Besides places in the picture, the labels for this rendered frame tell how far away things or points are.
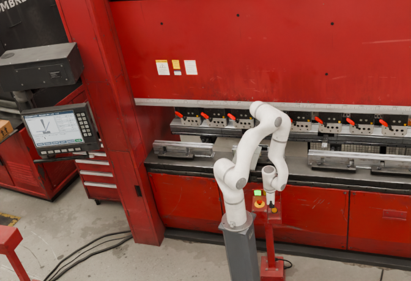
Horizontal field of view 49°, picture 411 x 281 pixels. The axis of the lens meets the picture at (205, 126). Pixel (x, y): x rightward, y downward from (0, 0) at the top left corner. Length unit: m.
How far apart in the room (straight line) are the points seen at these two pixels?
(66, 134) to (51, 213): 1.79
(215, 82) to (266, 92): 0.35
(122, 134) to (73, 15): 0.93
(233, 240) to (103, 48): 1.48
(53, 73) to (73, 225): 2.02
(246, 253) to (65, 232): 2.22
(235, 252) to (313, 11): 1.52
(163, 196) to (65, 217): 1.33
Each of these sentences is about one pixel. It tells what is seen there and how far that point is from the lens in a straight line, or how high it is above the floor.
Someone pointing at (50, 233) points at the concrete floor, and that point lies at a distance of 4.66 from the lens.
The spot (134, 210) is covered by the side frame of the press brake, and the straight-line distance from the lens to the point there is 3.88.
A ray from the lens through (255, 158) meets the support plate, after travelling 3.22.
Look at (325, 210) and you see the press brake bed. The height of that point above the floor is 0.55.
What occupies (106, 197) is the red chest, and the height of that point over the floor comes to 0.16.
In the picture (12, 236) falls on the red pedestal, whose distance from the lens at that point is 3.57.
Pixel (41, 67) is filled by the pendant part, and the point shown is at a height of 1.90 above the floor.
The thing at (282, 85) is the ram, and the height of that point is 1.53.
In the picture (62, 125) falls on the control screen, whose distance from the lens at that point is 3.18.
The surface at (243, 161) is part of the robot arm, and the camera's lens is 2.46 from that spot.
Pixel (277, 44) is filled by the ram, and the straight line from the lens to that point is 2.86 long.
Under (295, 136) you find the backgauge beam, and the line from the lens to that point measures 3.53.
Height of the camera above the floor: 2.97
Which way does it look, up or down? 33 degrees down
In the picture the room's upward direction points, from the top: 10 degrees counter-clockwise
